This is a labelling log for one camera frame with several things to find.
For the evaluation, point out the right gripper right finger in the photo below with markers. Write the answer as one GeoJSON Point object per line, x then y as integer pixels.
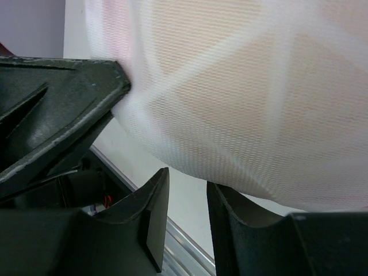
{"type": "Point", "coordinates": [251, 240]}

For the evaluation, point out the aluminium front rail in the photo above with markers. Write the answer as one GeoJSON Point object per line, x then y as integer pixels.
{"type": "Point", "coordinates": [183, 256]}

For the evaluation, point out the white mesh laundry bag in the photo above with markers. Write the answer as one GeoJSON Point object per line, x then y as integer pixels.
{"type": "Point", "coordinates": [266, 97]}

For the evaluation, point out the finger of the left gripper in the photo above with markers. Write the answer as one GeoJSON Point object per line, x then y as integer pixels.
{"type": "Point", "coordinates": [47, 105]}

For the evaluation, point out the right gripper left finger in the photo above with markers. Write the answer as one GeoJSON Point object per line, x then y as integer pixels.
{"type": "Point", "coordinates": [125, 239]}

